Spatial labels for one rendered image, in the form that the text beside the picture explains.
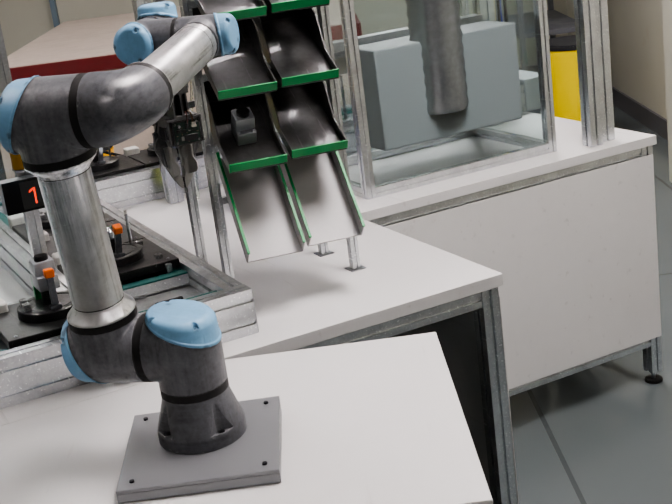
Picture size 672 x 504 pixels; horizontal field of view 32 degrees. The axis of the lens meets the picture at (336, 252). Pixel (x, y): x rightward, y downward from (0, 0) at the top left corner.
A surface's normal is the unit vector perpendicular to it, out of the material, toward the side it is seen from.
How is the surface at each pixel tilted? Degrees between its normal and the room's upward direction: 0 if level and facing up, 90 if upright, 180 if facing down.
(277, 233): 45
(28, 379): 90
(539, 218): 90
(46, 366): 90
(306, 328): 0
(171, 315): 8
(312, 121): 25
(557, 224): 90
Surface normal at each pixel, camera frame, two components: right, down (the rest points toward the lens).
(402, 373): -0.12, -0.95
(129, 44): -0.23, 0.32
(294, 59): 0.01, -0.75
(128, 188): 0.46, 0.21
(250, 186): 0.12, -0.49
